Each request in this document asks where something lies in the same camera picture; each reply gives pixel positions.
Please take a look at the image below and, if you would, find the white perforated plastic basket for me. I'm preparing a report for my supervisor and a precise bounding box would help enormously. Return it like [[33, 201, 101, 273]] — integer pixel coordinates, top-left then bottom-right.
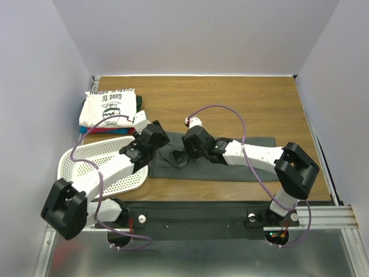
[[57, 136, 148, 197]]

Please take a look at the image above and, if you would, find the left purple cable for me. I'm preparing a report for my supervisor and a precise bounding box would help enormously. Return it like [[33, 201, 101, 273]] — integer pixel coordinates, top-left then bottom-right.
[[70, 114, 153, 251]]

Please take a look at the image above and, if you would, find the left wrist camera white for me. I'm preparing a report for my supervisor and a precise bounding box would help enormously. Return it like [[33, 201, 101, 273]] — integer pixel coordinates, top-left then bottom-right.
[[133, 110, 151, 134]]

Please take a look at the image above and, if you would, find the white printed folded t shirt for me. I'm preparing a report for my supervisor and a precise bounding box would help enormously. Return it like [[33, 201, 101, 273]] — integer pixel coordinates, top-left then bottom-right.
[[79, 88, 137, 128]]

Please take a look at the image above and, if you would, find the aluminium front rail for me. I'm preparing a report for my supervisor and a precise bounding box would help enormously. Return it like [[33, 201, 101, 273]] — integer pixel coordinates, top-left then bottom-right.
[[46, 205, 359, 231]]

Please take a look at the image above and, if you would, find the dark green folded t shirt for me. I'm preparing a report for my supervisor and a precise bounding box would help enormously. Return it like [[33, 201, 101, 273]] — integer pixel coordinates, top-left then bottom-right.
[[136, 95, 143, 113]]

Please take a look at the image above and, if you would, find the teal folded t shirt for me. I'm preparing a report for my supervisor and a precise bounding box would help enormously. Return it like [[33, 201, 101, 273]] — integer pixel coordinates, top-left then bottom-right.
[[80, 126, 95, 134]]

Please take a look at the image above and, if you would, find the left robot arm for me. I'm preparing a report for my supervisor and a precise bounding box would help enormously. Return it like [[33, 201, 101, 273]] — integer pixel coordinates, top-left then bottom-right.
[[40, 120, 170, 239]]

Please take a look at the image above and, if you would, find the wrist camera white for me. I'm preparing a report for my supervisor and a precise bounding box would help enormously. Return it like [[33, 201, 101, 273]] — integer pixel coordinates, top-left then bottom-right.
[[133, 110, 151, 134], [184, 117, 202, 129]]

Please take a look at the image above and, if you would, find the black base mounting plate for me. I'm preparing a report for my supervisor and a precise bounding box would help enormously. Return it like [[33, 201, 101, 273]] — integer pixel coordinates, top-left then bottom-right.
[[108, 201, 299, 241]]

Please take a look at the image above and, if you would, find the grey t shirt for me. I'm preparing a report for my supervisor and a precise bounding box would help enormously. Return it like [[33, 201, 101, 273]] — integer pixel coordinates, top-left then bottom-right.
[[148, 132, 281, 182]]

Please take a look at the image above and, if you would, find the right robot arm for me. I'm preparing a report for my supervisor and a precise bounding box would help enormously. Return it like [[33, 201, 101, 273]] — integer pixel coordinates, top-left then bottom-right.
[[182, 125, 320, 225]]

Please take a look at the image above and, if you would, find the red folded t shirt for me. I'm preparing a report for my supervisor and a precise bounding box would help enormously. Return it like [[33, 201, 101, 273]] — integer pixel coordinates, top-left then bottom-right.
[[94, 128, 135, 134]]

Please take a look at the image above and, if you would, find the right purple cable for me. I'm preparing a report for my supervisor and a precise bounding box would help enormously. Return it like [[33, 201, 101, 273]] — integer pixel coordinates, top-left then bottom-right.
[[184, 104, 312, 249]]

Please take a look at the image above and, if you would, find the purple cable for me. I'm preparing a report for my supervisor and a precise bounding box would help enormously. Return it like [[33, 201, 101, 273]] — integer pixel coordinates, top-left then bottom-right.
[[184, 104, 312, 249], [70, 114, 153, 251]]

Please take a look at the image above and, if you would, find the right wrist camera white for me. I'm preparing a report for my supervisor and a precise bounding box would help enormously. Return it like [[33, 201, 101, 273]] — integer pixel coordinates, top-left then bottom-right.
[[184, 117, 202, 129]]

